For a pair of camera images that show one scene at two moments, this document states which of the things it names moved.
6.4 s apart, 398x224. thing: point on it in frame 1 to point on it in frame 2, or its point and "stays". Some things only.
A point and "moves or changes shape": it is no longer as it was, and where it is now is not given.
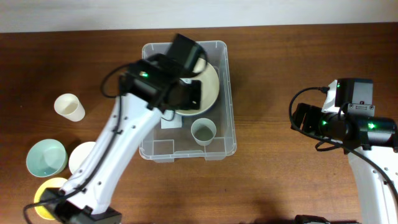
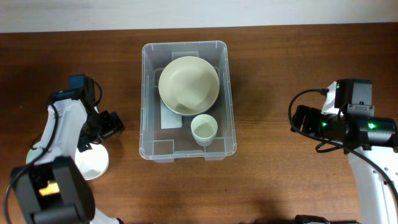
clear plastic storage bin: x=211 y=134 stays
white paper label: x=168 y=114 stays
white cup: x=203 y=130 stays
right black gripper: x=313 y=112 stays
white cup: x=69 y=106 moves or changes shape
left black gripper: x=193 y=102 to x=114 y=124
